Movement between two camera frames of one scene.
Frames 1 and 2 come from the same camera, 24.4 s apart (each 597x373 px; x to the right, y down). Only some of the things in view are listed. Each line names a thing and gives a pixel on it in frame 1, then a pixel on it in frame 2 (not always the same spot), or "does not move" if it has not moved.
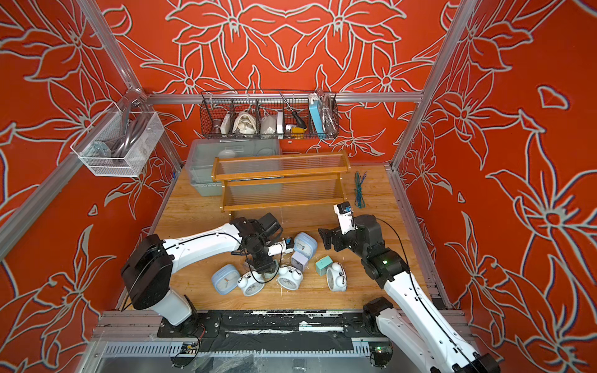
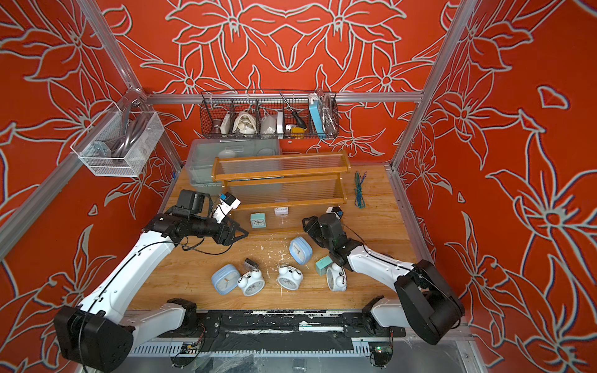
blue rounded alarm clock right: (305, 244) does not move
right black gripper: (328, 239) to (312, 226)
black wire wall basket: (269, 114) does not move
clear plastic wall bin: (119, 143) does not move
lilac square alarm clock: (299, 260) to (282, 210)
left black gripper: (266, 266) to (228, 238)
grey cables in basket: (134, 119) does not move
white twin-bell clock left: (251, 284) does not move
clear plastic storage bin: (201, 152) does not move
